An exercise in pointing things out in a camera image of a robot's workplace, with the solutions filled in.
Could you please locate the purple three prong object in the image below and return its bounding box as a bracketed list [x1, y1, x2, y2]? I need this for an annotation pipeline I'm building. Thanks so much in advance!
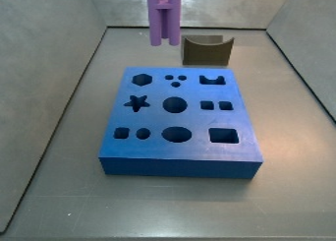
[147, 0, 181, 46]

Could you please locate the blue shape sorter block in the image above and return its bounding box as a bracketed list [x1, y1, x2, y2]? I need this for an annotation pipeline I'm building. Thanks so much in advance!
[99, 67, 264, 179]

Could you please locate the dark olive curved block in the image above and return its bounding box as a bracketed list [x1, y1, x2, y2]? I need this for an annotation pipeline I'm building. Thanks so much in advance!
[181, 35, 233, 66]

